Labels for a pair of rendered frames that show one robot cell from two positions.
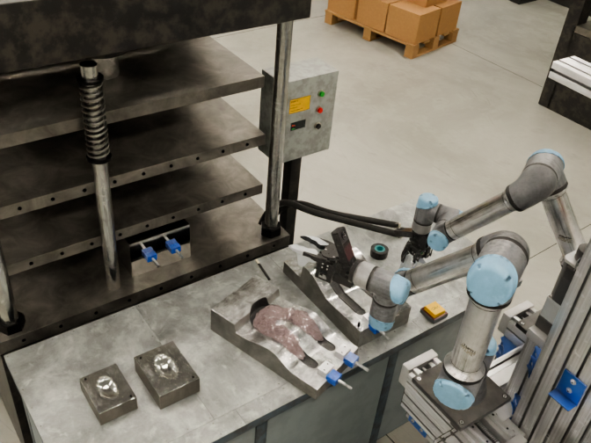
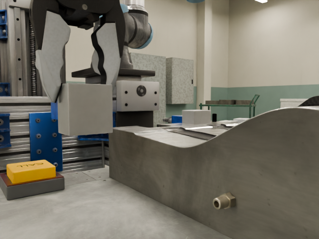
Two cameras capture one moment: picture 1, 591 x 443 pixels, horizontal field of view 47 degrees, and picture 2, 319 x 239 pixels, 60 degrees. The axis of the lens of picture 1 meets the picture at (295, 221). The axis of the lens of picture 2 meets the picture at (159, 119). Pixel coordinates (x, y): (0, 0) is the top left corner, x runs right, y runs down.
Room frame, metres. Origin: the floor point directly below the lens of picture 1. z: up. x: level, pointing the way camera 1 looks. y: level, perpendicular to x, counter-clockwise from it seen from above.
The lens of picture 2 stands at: (2.41, -0.38, 0.94)
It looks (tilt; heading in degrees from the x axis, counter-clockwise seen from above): 4 degrees down; 182
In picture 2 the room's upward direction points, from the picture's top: straight up
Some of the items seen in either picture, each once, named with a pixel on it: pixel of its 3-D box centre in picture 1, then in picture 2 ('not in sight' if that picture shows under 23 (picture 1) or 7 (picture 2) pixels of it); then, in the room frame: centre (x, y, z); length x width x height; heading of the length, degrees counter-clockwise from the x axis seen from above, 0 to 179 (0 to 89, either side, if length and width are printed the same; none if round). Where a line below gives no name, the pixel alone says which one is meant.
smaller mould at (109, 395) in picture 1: (108, 393); not in sight; (1.43, 0.57, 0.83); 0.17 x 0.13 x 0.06; 38
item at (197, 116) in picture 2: (377, 328); (181, 121); (1.79, -0.35, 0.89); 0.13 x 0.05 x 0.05; 38
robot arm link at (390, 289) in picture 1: (389, 286); not in sight; (1.42, -0.28, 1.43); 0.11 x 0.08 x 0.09; 63
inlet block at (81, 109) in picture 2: not in sight; (70, 107); (2.07, -0.50, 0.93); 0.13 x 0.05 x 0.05; 38
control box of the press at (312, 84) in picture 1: (288, 206); not in sight; (2.73, 0.04, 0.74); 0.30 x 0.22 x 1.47; 128
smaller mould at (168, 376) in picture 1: (166, 374); not in sight; (1.53, 0.39, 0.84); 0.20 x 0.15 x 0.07; 38
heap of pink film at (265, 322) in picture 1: (286, 324); not in sight; (1.76, 0.00, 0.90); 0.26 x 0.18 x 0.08; 56
